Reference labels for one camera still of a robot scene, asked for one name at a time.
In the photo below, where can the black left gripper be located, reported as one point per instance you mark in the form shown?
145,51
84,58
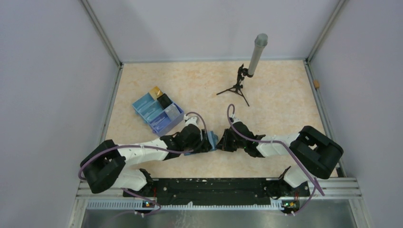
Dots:
206,148

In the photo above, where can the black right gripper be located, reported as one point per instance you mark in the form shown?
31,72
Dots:
223,145

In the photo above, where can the blue leather card holder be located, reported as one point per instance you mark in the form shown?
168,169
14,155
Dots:
210,141

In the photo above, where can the blue compartment organizer tray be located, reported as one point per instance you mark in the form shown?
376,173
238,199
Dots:
154,116

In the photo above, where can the black credit card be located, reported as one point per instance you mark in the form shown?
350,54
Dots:
164,101

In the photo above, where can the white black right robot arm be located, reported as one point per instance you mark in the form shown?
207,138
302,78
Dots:
315,154

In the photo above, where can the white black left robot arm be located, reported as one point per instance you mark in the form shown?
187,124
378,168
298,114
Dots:
109,165

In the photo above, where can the silver grey credit card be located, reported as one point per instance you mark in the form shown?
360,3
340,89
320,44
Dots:
172,112

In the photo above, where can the gold credit card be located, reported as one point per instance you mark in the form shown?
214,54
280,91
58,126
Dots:
156,92

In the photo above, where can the black mini tripod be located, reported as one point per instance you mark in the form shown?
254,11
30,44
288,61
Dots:
237,88

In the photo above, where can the grey tube on stand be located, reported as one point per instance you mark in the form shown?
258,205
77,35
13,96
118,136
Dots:
260,43

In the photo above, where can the white toothed cable strip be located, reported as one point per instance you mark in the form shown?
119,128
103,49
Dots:
136,204

